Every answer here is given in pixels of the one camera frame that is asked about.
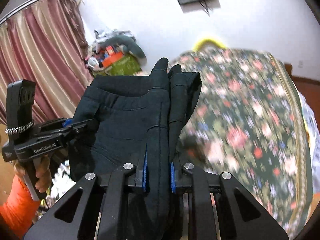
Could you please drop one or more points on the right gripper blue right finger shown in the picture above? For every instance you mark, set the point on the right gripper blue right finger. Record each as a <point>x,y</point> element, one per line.
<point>176,176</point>

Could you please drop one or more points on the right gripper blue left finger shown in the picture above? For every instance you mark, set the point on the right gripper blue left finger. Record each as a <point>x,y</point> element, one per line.
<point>141,170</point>

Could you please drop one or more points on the black pants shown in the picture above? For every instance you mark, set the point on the black pants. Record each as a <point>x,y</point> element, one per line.
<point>138,120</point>

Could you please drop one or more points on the person's left hand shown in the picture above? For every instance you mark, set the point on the person's left hand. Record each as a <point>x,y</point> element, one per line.
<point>43,174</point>

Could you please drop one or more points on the striped pink curtain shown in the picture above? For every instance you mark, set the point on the striped pink curtain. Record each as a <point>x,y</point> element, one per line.
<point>45,43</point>

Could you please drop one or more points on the orange box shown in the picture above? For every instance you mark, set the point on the orange box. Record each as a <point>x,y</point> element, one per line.
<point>112,59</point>

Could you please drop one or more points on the floral green bedspread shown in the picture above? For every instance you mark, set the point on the floral green bedspread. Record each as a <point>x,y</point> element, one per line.
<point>249,121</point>

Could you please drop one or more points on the green patterned storage bag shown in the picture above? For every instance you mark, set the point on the green patterned storage bag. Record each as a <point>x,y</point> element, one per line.
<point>127,65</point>

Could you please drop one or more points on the grey plush pillow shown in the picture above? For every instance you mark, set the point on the grey plush pillow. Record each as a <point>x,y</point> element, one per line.
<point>129,45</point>

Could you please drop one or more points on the yellow headboard tube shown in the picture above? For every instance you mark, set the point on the yellow headboard tube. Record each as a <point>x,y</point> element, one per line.
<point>208,42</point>

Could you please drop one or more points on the white patterned bed sheet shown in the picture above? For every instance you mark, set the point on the white patterned bed sheet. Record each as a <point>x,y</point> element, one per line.
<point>310,124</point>

